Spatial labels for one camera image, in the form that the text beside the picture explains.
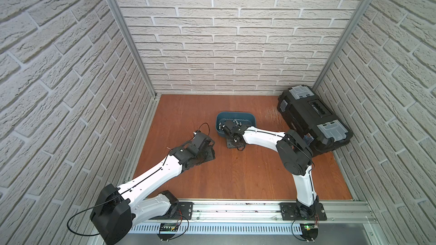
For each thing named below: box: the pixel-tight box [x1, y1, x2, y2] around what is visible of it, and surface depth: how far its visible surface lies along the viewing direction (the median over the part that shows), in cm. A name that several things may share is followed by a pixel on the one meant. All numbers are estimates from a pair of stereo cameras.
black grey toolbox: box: [277, 85, 354, 156], surface depth 89 cm
